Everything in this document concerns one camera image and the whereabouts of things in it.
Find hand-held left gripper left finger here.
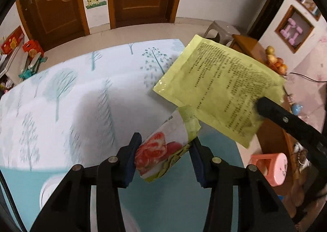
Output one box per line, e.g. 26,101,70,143
30,132,142,232

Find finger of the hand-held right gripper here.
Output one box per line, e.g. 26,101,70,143
256,97,327,156

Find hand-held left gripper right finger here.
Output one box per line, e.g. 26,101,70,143
190,137,298,232

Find fruit print wrapper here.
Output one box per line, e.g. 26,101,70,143
134,105,202,183

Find yellow-green printed packet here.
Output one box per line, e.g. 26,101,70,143
153,34,285,149

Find pink plastic stool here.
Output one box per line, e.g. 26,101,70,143
250,153,288,187

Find bowl of fruit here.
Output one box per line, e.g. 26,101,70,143
266,46,288,76

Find tree print tablecloth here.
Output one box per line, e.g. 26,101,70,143
0,38,246,232

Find wooden cabinet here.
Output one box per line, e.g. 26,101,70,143
231,34,304,197

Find pink dumbbells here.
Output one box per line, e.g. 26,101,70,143
280,18,303,43

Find grey plastic stool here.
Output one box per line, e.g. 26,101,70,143
203,20,242,44

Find teal plastic stool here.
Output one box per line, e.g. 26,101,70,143
18,54,48,80

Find small red carton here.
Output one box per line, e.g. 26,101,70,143
22,39,44,56

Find white cabinet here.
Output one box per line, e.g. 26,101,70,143
0,40,28,87

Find large red gift box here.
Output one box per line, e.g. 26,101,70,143
1,25,25,55

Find black cable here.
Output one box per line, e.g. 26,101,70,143
287,71,327,83

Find framed wall picture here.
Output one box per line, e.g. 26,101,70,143
295,0,322,21

